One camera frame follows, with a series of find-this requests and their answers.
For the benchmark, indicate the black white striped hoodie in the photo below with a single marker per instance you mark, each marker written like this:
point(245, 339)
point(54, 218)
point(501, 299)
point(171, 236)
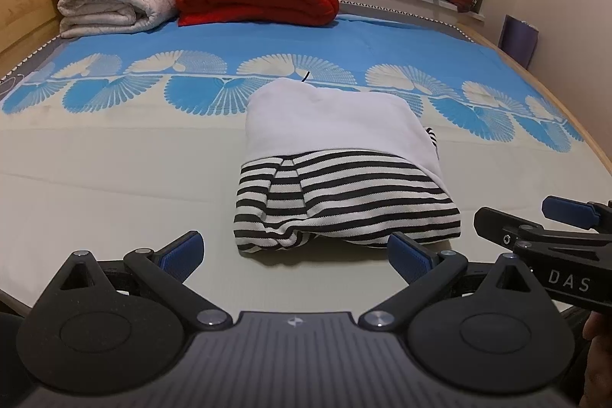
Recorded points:
point(334, 126)

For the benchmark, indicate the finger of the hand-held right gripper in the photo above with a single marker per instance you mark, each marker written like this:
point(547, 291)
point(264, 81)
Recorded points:
point(569, 209)
point(492, 221)

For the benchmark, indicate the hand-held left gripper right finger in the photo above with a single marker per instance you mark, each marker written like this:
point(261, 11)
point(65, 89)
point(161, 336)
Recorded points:
point(411, 262)

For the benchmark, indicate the white textured folded quilt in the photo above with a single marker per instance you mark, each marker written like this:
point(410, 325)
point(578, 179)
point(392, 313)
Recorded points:
point(114, 9)

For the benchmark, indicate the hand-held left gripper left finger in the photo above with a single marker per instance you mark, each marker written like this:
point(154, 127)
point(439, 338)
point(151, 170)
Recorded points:
point(184, 255)

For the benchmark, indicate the purple paper bag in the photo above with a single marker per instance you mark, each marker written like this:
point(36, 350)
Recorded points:
point(519, 40)

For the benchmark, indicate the blue feather print bedsheet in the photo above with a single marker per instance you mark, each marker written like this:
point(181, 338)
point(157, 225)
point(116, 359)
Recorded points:
point(119, 150)

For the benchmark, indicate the person's right hand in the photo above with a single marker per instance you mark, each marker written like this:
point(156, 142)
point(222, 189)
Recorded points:
point(598, 330)

